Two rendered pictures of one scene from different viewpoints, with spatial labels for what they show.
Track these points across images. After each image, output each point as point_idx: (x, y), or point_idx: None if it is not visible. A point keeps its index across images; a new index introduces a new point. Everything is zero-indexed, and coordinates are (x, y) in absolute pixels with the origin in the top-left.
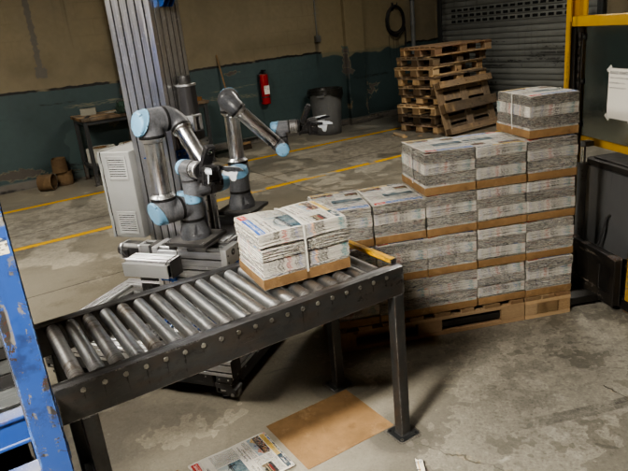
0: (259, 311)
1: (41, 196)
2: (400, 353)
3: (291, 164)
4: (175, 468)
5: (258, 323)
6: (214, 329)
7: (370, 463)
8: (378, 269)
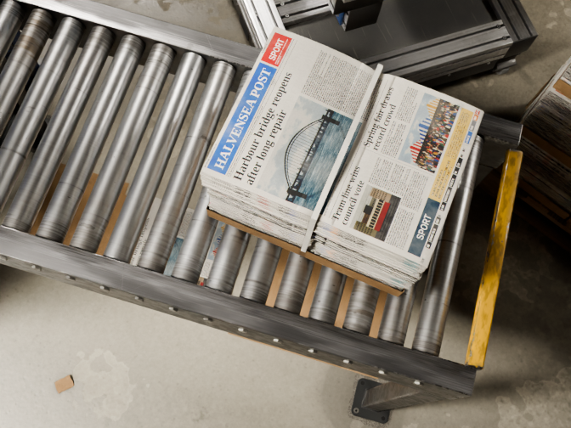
0: (133, 268)
1: None
2: (399, 401)
3: None
4: (129, 178)
5: (111, 289)
6: (36, 246)
7: (287, 401)
8: (424, 358)
